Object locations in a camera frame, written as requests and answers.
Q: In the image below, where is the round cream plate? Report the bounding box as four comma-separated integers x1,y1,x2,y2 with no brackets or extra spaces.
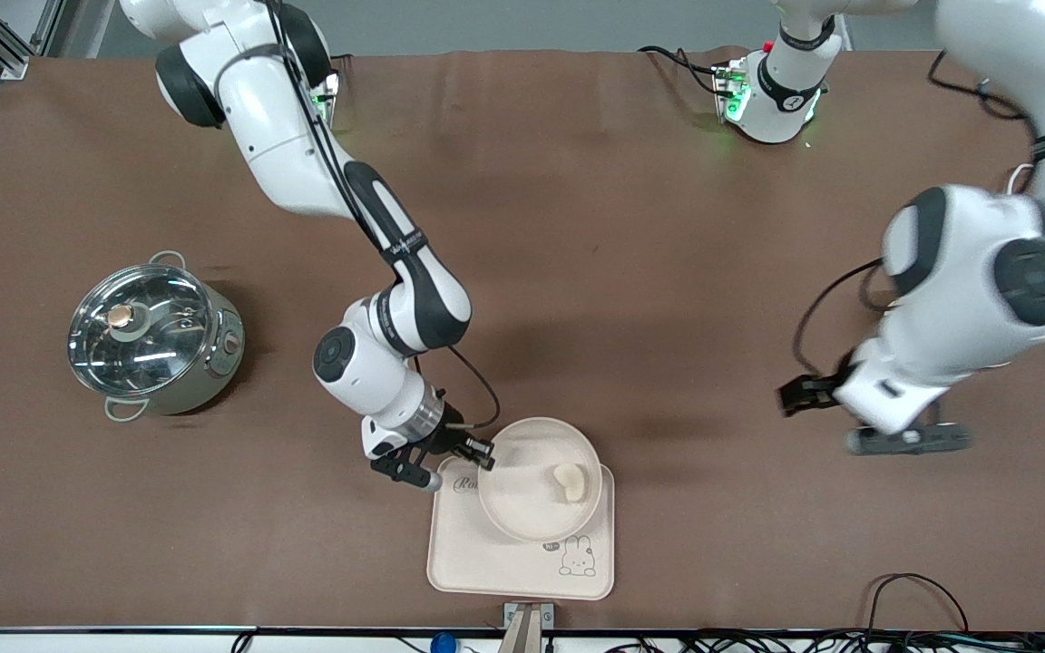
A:
476,416,604,544

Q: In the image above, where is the small cream bun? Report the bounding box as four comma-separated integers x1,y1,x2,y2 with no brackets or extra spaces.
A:
551,463,590,503

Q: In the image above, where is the cream rabbit print tray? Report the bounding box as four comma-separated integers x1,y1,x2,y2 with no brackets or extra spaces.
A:
425,457,617,602

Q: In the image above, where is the steel electric cooking pot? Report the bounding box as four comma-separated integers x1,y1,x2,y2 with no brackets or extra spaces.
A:
67,250,246,424

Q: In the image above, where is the brown table cover mat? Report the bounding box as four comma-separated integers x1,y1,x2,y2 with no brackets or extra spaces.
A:
0,45,1045,634

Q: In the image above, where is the glass pot lid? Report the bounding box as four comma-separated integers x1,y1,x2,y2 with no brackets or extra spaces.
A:
67,264,214,399

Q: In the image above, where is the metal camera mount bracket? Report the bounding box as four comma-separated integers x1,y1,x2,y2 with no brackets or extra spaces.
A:
497,601,556,653

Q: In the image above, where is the black looped table cable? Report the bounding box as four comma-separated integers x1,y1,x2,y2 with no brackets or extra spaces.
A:
864,572,971,636

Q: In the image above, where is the black cable bundle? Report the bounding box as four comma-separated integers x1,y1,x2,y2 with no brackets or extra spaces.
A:
595,629,1045,653

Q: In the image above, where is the black left base cable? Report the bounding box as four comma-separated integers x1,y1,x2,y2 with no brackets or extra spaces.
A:
638,44,726,99

